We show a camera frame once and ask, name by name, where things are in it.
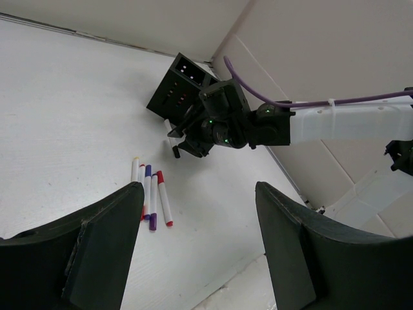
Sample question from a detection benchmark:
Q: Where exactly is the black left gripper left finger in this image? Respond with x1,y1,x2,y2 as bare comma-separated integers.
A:
1,182,142,309

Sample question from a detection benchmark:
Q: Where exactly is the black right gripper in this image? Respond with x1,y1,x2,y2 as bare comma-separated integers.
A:
167,79,295,158

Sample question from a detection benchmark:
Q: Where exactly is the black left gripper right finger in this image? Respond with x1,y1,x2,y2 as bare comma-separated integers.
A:
256,182,412,309

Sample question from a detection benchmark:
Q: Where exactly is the black cap marker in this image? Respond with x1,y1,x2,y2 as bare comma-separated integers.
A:
164,119,181,158

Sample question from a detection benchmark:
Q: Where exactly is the red cap marker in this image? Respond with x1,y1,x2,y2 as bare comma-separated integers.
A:
138,163,146,221
156,170,174,227

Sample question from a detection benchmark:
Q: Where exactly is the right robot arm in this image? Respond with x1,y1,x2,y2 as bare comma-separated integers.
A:
167,79,412,174

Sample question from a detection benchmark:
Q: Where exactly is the black two-compartment pen holder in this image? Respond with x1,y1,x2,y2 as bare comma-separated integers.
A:
146,53,219,125

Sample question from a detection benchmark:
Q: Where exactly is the purple cap marker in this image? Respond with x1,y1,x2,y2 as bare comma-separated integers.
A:
149,174,158,232

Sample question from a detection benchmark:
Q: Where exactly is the yellow cap marker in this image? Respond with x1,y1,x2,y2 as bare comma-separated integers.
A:
131,157,139,182

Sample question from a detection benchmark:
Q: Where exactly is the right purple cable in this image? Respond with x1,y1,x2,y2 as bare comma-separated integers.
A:
223,55,413,108

